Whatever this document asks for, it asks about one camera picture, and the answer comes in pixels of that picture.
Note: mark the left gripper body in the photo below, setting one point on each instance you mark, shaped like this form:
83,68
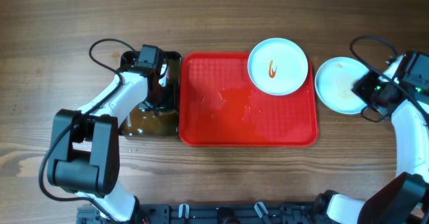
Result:
166,98

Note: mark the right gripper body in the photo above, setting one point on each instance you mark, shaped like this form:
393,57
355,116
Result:
371,88

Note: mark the white plate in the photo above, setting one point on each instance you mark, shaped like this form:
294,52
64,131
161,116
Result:
277,66
334,82

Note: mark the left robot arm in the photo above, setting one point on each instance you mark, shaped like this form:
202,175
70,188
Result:
84,159

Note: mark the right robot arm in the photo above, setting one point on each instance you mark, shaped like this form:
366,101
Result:
405,198

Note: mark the black water tray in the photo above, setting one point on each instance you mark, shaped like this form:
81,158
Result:
144,121

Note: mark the red plastic tray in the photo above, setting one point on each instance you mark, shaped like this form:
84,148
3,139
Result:
220,106

